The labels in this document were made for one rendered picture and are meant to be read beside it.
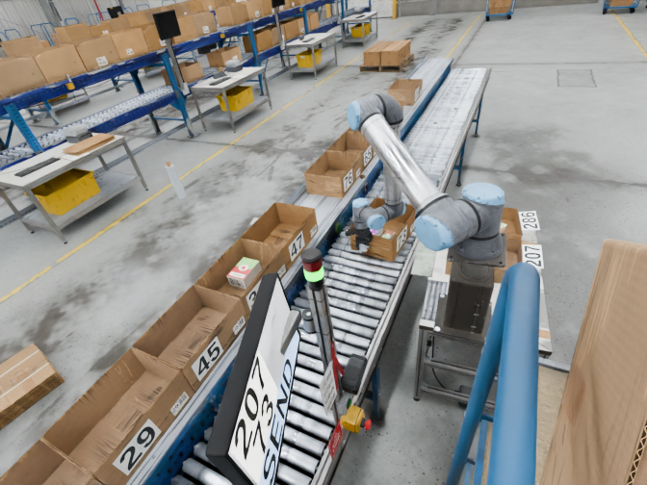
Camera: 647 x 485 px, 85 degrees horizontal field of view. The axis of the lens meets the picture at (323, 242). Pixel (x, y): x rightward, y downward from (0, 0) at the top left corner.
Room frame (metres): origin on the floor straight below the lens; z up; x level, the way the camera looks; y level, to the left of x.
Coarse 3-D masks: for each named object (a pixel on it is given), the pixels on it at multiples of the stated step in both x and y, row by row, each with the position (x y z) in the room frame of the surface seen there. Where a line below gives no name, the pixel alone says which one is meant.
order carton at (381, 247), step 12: (372, 204) 2.01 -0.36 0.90; (384, 204) 2.03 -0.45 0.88; (408, 204) 1.92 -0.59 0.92; (408, 216) 1.92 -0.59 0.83; (384, 228) 1.91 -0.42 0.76; (396, 228) 1.89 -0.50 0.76; (408, 228) 1.78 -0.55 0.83; (372, 240) 1.66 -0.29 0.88; (384, 240) 1.61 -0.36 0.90; (396, 240) 1.62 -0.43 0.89; (372, 252) 1.66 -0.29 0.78; (384, 252) 1.61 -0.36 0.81; (396, 252) 1.62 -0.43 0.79
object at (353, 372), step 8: (352, 360) 0.73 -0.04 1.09; (360, 360) 0.73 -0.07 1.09; (352, 368) 0.70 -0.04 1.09; (360, 368) 0.70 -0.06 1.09; (344, 376) 0.68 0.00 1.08; (352, 376) 0.67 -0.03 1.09; (360, 376) 0.67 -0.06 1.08; (344, 384) 0.66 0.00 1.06; (352, 384) 0.65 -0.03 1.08; (360, 384) 0.69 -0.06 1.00; (352, 392) 0.67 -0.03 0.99
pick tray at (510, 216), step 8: (504, 208) 1.83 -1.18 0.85; (512, 208) 1.81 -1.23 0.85; (504, 216) 1.82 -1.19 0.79; (512, 216) 1.80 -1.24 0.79; (512, 224) 1.75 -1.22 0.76; (520, 224) 1.64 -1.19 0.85; (504, 232) 1.69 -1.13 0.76; (512, 232) 1.68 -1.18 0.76; (520, 232) 1.59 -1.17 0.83; (520, 240) 1.54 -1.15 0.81
